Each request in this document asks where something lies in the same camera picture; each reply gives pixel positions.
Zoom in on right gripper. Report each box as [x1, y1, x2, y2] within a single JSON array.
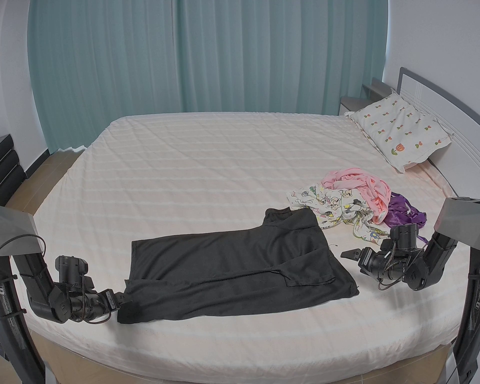
[[340, 248, 387, 280]]

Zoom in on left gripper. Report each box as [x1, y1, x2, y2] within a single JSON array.
[[83, 289, 132, 321]]

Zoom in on black T-shirt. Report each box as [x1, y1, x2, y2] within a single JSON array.
[[117, 207, 360, 325]]

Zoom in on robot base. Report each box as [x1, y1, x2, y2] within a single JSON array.
[[448, 352, 460, 384]]

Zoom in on bed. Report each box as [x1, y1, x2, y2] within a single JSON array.
[[15, 67, 480, 384]]

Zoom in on white printed garment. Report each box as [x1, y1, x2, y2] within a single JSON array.
[[287, 184, 391, 241]]

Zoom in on purple garment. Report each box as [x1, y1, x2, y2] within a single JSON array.
[[382, 192, 428, 241]]

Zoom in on pink garment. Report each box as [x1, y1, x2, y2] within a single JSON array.
[[322, 169, 391, 226]]

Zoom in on white printed pillow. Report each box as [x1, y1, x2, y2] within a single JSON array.
[[345, 93, 452, 173]]

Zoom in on grey bedside table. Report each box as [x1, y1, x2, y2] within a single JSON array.
[[339, 78, 398, 115]]

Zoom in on black chest of drawers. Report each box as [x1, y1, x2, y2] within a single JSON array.
[[0, 134, 25, 205]]

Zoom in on blue-green curtain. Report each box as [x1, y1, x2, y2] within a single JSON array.
[[27, 0, 391, 152]]

